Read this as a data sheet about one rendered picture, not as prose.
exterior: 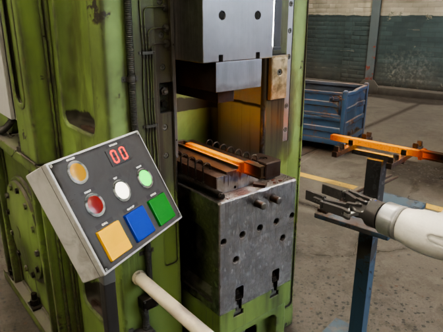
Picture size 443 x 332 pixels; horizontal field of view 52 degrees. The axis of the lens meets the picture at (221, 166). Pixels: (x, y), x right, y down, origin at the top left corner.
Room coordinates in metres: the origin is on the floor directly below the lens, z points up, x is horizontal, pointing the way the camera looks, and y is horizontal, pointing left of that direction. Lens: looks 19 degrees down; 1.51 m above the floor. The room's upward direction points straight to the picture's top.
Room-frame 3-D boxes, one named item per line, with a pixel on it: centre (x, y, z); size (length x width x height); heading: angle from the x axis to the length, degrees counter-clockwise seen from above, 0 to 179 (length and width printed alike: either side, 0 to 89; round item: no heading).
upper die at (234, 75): (1.68, 0.07, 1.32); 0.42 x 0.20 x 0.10; 39
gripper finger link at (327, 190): (1.28, -0.33, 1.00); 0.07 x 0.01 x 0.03; 39
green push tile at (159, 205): (1.13, 0.17, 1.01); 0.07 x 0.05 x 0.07; 154
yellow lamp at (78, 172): (0.99, 0.33, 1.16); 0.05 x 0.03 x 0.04; 129
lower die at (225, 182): (1.68, 0.07, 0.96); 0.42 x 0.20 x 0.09; 39
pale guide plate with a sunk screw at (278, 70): (1.81, -0.22, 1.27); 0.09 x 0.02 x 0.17; 129
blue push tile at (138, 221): (1.04, 0.21, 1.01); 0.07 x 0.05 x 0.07; 154
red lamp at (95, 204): (0.97, 0.29, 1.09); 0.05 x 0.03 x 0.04; 129
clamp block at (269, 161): (1.67, -0.16, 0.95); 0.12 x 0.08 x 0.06; 39
